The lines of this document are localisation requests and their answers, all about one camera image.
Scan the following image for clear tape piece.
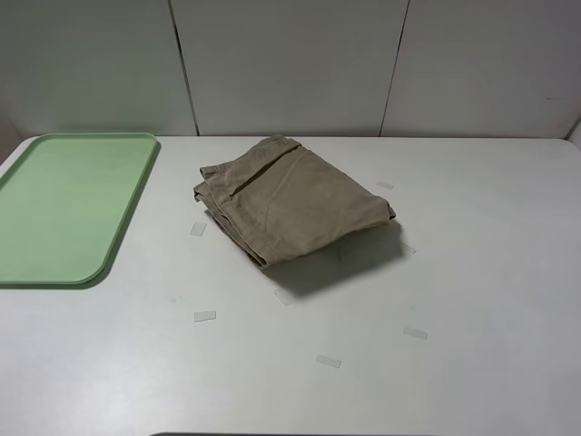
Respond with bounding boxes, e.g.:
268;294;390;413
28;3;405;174
193;311;217;322
273;289;293;307
337;247;348;263
401;242;417;254
316;354;341;369
190;222;207;237
402;326;428;340
376;182;394;190

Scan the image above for khaki shorts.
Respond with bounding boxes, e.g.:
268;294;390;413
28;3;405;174
193;135;396;268

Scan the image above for green plastic tray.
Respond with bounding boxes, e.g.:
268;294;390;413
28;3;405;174
1;134;159;288

